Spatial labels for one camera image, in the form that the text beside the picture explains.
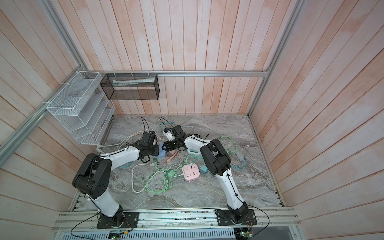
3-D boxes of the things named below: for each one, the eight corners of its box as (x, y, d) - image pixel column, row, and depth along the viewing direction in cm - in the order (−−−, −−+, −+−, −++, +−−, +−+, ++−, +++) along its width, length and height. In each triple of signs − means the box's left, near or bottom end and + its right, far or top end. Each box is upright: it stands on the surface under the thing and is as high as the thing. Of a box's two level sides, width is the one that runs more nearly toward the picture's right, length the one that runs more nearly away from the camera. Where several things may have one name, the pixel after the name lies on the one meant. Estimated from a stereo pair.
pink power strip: (182, 180, 88) (181, 178, 85) (182, 165, 94) (182, 163, 91) (199, 180, 88) (200, 178, 85) (199, 165, 94) (199, 163, 91)
